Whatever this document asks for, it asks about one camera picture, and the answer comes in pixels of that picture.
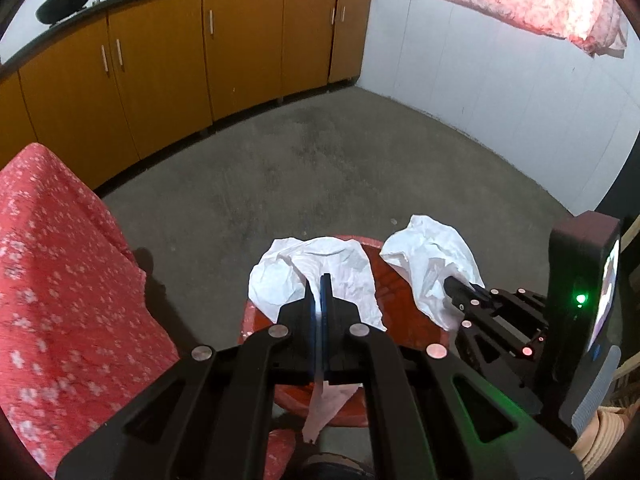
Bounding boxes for white paper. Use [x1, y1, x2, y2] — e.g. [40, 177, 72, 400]
[248, 236, 386, 443]
[380, 214, 485, 332]

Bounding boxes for red plastic trash bin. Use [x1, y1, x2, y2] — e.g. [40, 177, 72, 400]
[239, 235, 450, 428]

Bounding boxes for orange kitchen base cabinets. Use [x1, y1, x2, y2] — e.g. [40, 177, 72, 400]
[1, 0, 372, 188]

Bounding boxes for person's right hand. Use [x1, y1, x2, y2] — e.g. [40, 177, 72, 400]
[572, 402, 639, 479]

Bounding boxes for red floral tablecloth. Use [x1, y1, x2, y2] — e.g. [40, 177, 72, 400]
[0, 142, 296, 480]

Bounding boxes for black wok left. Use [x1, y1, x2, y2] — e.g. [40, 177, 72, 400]
[36, 0, 89, 25]

